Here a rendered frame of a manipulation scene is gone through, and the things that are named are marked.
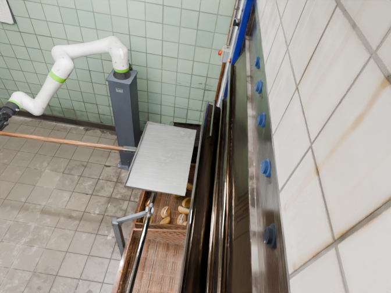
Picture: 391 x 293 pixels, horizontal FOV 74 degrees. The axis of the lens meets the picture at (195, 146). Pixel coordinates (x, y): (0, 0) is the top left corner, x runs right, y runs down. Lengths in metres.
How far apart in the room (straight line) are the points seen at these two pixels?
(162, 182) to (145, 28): 1.50
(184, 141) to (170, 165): 0.23
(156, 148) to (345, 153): 1.51
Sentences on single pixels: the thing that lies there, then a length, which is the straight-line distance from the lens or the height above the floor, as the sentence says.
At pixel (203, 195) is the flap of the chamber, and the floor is 1.41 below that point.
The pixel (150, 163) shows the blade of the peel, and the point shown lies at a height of 1.17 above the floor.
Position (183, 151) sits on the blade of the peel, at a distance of 1.75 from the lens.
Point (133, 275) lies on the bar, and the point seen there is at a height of 1.17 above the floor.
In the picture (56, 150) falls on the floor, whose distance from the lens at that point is 3.48.
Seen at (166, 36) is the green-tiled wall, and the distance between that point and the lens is 2.58.
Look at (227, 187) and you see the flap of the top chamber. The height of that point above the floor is 1.73.
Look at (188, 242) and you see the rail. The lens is 1.16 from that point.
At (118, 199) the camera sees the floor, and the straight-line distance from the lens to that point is 2.93.
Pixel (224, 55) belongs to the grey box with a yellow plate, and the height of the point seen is 1.47.
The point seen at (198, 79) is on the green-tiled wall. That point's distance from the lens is 2.75.
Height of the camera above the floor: 2.52
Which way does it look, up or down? 48 degrees down
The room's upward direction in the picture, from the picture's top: 10 degrees clockwise
